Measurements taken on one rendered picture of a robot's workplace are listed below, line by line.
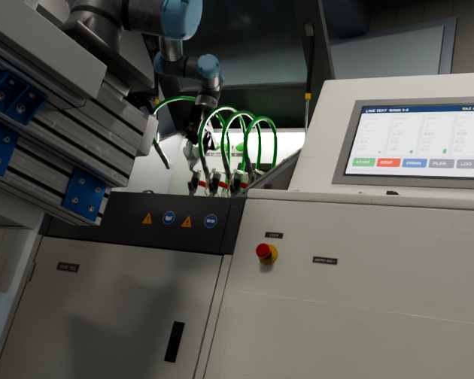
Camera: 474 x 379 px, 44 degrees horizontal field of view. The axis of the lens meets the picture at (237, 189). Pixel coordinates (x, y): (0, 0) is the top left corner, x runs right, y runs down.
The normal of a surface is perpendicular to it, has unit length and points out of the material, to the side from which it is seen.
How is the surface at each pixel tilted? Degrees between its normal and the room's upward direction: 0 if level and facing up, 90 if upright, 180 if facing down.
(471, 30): 90
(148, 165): 90
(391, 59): 90
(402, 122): 76
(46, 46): 90
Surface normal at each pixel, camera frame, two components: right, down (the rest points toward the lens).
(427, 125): -0.36, -0.61
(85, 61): 0.80, -0.02
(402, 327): -0.42, -0.40
